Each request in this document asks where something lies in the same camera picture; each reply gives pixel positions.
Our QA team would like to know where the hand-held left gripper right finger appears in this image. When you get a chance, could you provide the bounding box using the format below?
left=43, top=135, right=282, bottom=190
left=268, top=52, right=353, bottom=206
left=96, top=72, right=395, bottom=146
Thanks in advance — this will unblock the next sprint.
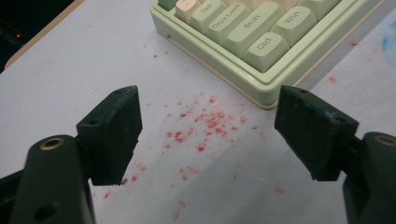
left=274, top=85, right=360, bottom=182

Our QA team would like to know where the white table cover sheet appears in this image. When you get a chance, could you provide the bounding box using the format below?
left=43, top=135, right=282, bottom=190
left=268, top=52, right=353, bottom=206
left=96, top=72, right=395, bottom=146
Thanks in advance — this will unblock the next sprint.
left=0, top=0, right=396, bottom=224

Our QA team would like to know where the green and pink keyboard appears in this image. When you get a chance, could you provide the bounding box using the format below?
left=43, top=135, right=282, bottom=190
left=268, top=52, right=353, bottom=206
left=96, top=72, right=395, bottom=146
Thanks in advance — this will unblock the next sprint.
left=148, top=0, right=386, bottom=110

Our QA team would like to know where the wooden table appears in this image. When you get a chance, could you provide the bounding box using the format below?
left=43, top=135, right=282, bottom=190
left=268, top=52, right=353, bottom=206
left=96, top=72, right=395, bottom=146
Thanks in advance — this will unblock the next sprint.
left=4, top=0, right=85, bottom=70

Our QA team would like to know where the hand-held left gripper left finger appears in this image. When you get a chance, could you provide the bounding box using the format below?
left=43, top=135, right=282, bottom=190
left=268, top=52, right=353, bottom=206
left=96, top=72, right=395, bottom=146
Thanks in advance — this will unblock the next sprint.
left=76, top=85, right=144, bottom=187

